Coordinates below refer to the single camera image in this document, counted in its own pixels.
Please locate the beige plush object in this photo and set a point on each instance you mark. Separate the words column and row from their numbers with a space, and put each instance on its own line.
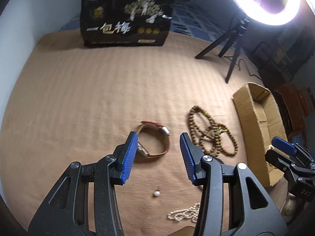
column 289, row 205

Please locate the black tripod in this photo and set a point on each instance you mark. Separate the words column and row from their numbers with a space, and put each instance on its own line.
column 228, row 44

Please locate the cardboard box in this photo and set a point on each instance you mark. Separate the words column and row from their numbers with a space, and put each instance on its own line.
column 260, row 130

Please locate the black metal chair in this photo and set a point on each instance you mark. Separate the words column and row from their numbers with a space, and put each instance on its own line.
column 270, row 51

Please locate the orange cloth covered table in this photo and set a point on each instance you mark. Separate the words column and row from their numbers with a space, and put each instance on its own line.
column 292, row 108

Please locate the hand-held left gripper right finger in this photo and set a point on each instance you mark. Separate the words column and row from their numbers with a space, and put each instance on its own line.
column 187, row 157

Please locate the black printed packaging box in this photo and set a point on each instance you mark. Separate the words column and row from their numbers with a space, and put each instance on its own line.
column 125, row 22

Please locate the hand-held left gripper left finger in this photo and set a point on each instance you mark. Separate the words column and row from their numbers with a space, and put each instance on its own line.
column 129, row 157

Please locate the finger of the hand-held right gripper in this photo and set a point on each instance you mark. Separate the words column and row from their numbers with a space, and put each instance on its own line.
column 283, row 144
column 276, row 158

